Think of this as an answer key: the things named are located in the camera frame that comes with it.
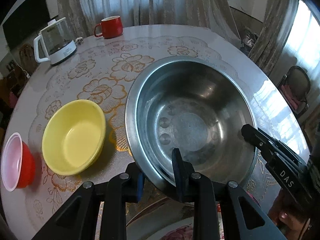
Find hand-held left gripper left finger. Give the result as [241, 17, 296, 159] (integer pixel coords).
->
[32, 162, 146, 240]

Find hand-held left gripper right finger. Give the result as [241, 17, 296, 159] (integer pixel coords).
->
[172, 148, 288, 240]

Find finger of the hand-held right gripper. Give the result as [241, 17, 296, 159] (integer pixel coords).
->
[241, 124, 278, 165]

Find white plate flower print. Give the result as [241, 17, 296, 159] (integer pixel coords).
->
[146, 217, 224, 240]

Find stainless steel bowl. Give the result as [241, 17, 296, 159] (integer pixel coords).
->
[125, 56, 258, 203]

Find yellow plastic bowl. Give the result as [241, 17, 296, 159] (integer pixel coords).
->
[42, 99, 106, 176]

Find red plastic bowl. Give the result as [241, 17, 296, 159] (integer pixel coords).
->
[1, 132, 35, 192]

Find person's right hand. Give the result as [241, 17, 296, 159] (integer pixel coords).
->
[267, 194, 315, 240]

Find dark armchair pink cushion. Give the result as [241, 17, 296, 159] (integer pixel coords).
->
[277, 66, 311, 119]

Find dark clutter pile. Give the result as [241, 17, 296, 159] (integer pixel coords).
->
[244, 30, 258, 53]

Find beige side curtain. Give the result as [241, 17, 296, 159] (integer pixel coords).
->
[247, 0, 300, 75]

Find red mug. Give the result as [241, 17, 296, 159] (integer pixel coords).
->
[94, 15, 123, 39]

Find white glass electric kettle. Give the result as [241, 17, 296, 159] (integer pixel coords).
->
[33, 17, 77, 66]

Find carved wooden chair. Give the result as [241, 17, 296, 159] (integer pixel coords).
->
[18, 44, 38, 75]

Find sheer beige window curtain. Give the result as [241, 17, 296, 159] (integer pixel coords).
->
[54, 0, 242, 48]

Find black wall television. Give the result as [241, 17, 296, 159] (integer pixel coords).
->
[2, 0, 50, 49]

